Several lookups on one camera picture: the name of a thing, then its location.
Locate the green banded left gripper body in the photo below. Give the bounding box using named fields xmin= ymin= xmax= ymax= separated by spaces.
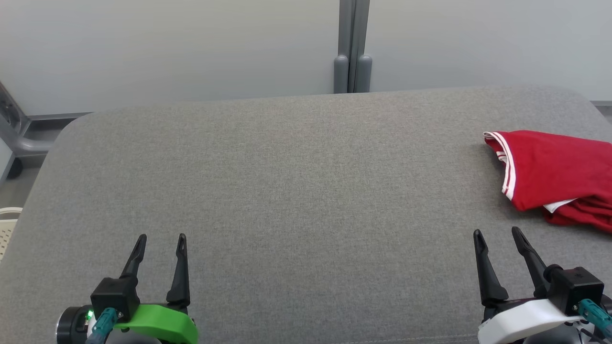
xmin=56 ymin=303 xmax=199 ymax=344

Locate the white plastic laundry basket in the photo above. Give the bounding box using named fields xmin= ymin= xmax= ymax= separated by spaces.
xmin=0 ymin=206 xmax=24 ymax=261

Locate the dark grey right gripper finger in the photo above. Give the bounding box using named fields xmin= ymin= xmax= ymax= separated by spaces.
xmin=473 ymin=229 xmax=510 ymax=307
xmin=511 ymin=226 xmax=551 ymax=298

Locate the teal plug right camera cable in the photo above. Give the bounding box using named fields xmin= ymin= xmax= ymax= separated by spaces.
xmin=577 ymin=299 xmax=612 ymax=341

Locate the teal plug left camera cable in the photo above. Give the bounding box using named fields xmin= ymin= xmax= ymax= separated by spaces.
xmin=85 ymin=307 xmax=119 ymax=344

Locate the grey slanted partition frame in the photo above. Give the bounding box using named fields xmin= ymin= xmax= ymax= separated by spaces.
xmin=0 ymin=81 xmax=91 ymax=156

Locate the grey double partition post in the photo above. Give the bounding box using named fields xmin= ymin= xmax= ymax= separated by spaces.
xmin=333 ymin=0 xmax=373 ymax=94

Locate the teal plug camera cable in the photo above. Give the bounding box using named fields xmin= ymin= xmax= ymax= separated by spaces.
xmin=577 ymin=299 xmax=612 ymax=341
xmin=85 ymin=307 xmax=119 ymax=344

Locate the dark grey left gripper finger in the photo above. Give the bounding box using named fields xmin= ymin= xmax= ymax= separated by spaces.
xmin=165 ymin=233 xmax=191 ymax=309
xmin=120 ymin=234 xmax=148 ymax=281

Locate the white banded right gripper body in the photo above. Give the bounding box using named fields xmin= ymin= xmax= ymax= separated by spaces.
xmin=478 ymin=298 xmax=584 ymax=344

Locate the red white basketball jersey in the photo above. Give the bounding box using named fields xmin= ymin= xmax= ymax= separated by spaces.
xmin=483 ymin=129 xmax=612 ymax=234

